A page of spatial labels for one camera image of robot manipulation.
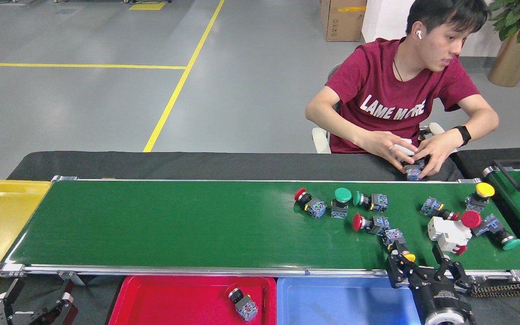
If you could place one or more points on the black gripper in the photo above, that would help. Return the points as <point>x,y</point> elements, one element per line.
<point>440,298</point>

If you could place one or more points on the yellow push button switch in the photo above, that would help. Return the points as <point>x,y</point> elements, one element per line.
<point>393,236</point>

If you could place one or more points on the yellow mushroom button switch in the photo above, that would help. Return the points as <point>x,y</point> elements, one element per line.
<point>485,189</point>

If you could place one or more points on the dark head button switch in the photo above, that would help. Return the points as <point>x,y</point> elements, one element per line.
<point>246,309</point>

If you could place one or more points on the person's right forearm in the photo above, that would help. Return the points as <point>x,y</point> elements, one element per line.
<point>336,124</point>

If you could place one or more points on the person's left forearm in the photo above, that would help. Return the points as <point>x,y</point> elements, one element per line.
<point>481,124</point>

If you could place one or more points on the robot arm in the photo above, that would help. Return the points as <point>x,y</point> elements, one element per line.
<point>445,318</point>

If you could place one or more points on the yellow plastic tray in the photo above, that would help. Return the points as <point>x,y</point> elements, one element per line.
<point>2,225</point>

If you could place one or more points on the blue plastic tray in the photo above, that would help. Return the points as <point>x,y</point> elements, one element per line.
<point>341,302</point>

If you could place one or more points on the red plastic tray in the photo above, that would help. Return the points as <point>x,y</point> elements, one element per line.
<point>174,302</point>

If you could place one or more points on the person's left hand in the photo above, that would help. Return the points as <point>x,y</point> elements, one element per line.
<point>440,149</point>

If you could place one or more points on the person's right hand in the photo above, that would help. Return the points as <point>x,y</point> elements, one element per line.
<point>386,144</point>

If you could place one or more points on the black wristwatch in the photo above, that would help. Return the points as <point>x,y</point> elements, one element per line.
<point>463,135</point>

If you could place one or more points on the grey chair white armrests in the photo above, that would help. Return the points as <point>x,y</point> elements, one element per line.
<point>321,140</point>

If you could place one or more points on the person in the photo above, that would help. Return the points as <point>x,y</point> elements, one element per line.
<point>391,90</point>

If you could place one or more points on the potted plant gold pot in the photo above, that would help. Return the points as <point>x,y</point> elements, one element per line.
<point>513,63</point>

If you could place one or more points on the cardboard box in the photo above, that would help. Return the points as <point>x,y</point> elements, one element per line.
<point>343,20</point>

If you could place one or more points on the red push button switch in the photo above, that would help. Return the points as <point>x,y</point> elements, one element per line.
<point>431,206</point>
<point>316,208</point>

